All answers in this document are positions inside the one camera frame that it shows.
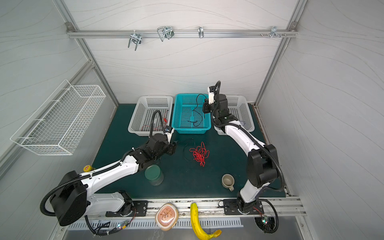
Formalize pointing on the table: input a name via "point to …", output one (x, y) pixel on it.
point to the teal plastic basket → (188, 117)
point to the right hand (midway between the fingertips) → (208, 95)
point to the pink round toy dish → (166, 216)
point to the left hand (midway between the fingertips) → (175, 137)
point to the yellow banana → (196, 225)
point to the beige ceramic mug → (227, 181)
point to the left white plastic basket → (140, 123)
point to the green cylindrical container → (154, 174)
